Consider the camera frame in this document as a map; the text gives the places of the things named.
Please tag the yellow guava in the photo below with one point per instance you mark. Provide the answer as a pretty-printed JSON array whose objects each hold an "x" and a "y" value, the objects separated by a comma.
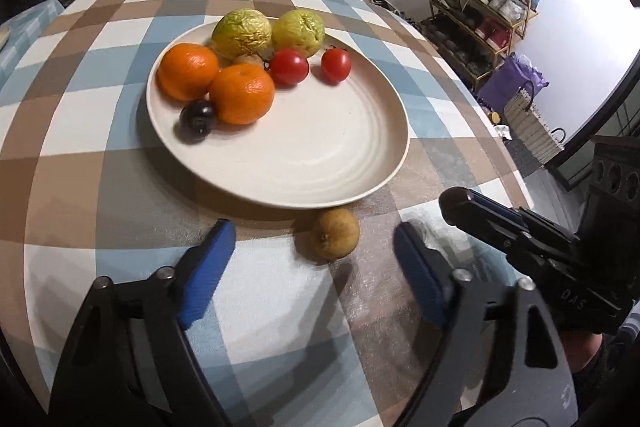
[{"x": 301, "y": 30}]

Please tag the brown wrinkled fruit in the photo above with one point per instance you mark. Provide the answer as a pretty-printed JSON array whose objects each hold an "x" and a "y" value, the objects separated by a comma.
[{"x": 250, "y": 59}]

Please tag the orange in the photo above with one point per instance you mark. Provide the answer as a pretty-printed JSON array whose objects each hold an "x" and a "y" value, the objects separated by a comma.
[
  {"x": 186, "y": 71},
  {"x": 242, "y": 94}
]

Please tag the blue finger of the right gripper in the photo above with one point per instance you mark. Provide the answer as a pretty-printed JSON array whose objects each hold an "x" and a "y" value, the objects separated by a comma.
[
  {"x": 494, "y": 223},
  {"x": 526, "y": 238}
]

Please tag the red tomato with stem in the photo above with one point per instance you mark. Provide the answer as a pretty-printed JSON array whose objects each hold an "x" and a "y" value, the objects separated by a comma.
[{"x": 288, "y": 67}]

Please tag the yellow-green guava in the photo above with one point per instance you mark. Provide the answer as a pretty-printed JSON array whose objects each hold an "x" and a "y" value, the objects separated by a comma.
[{"x": 241, "y": 32}]

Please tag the large cream plate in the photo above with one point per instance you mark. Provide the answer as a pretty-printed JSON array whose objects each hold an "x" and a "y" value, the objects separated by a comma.
[{"x": 319, "y": 146}]

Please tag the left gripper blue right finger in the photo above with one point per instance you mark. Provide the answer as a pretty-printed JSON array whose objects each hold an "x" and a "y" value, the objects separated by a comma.
[{"x": 459, "y": 306}]

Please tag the black camera module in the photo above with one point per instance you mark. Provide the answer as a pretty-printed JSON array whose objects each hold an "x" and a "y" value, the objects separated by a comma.
[{"x": 609, "y": 229}]

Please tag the dark plum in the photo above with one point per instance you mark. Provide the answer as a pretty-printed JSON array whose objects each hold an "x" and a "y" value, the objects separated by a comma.
[{"x": 197, "y": 120}]

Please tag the person's right hand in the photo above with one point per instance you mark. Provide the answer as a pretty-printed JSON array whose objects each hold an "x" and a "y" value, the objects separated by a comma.
[{"x": 583, "y": 351}]

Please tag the tan pear-like fruit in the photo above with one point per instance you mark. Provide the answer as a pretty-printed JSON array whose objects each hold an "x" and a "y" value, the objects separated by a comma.
[{"x": 335, "y": 234}]

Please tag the small red tomato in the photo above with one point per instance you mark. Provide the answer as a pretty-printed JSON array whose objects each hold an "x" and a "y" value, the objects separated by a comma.
[{"x": 335, "y": 65}]

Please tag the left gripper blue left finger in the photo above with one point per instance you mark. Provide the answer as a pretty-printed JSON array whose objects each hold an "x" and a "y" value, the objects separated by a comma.
[{"x": 168, "y": 303}]

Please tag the purple bag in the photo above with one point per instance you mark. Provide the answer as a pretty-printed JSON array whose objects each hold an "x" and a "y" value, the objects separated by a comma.
[{"x": 517, "y": 72}]

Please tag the blue checkered side tablecloth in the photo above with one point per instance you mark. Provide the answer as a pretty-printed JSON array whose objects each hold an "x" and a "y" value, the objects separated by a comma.
[{"x": 20, "y": 32}]

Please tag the woven laundry basket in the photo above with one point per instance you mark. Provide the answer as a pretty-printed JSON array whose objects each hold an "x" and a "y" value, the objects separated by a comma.
[{"x": 529, "y": 126}]

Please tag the wooden shoe rack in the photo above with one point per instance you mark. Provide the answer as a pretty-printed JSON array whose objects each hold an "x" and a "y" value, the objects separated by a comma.
[{"x": 477, "y": 36}]

